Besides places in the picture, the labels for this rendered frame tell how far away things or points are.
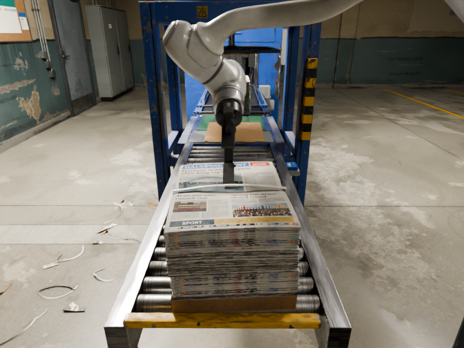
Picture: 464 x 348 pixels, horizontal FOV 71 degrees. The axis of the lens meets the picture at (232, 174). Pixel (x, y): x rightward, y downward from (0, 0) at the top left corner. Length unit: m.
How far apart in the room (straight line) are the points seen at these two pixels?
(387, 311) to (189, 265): 1.55
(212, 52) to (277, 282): 0.60
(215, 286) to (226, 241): 0.11
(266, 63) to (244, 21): 3.32
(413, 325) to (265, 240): 1.49
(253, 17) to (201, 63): 0.18
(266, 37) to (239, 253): 3.66
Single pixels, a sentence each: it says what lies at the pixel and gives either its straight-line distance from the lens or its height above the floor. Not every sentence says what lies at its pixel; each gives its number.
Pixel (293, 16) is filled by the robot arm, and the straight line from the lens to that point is 0.92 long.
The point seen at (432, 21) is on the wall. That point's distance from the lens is 10.66.
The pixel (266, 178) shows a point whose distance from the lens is 0.90.
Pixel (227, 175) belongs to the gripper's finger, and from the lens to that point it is 0.86.
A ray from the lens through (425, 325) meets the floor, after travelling 2.13.
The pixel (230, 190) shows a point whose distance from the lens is 0.84.
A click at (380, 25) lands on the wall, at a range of 10.09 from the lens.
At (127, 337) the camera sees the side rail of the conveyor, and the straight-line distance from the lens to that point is 0.86.
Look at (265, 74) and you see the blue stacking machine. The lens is 4.24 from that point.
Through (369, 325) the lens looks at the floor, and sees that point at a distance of 2.01.
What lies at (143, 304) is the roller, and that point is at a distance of 0.88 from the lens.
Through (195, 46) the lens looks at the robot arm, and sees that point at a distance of 0.93.
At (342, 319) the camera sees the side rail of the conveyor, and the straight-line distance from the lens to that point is 0.85.
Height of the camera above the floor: 1.40
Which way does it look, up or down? 23 degrees down
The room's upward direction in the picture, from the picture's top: straight up
